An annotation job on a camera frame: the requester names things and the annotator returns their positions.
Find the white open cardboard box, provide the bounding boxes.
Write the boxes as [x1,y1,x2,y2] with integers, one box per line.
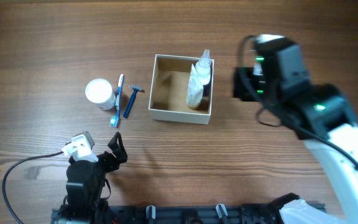
[149,54,214,124]

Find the clear bottle dark liquid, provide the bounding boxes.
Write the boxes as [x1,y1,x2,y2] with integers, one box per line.
[195,49,211,96]

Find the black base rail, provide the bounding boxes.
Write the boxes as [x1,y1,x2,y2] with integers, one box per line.
[50,202,326,224]

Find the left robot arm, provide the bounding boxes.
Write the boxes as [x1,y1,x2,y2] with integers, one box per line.
[50,131,127,223]

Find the cotton swab tub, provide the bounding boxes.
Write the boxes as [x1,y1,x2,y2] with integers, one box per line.
[85,78,116,111]

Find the blue white toothbrush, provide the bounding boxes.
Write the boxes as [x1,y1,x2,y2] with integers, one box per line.
[110,74,124,128]

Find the blue disposable razor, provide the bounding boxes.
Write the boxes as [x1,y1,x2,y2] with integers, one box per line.
[123,85,144,118]

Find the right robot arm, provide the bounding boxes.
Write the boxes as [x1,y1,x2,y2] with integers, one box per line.
[237,34,358,223]

